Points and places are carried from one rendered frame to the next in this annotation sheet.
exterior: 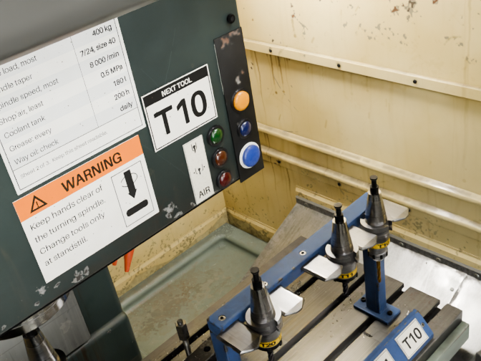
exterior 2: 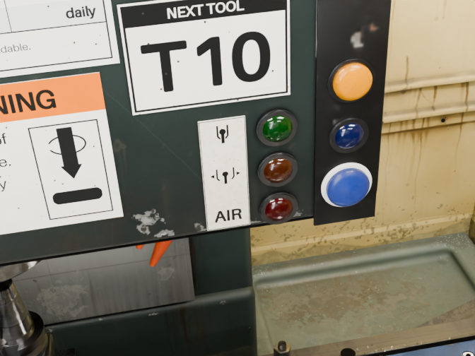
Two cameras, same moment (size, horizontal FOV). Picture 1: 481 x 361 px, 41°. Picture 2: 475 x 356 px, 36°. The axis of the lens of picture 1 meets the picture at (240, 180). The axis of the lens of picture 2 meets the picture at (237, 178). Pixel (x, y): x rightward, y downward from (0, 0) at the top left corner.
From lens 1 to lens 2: 40 cm
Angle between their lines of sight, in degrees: 25
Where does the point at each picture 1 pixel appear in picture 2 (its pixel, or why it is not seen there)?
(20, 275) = not seen: outside the picture
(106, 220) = (8, 196)
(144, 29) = not seen: outside the picture
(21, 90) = not seen: outside the picture
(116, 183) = (38, 141)
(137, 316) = (292, 293)
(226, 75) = (331, 22)
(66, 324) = (167, 271)
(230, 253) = (449, 274)
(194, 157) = (218, 150)
